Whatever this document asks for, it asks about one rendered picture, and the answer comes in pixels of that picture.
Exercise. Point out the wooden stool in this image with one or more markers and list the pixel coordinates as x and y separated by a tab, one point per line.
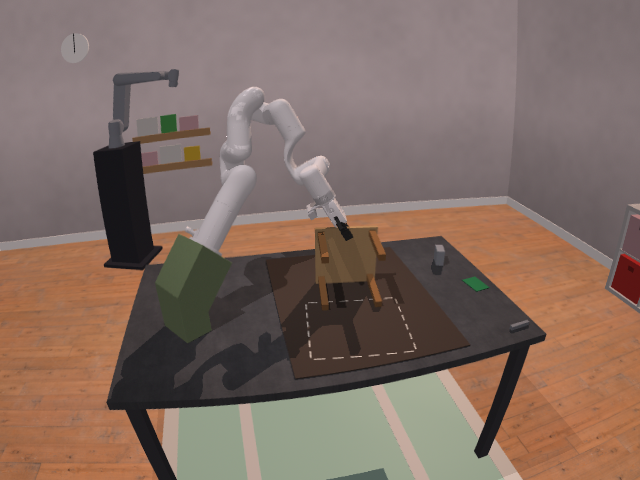
347	261

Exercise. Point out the brown floor mat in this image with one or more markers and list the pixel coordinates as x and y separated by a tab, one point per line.
357	328

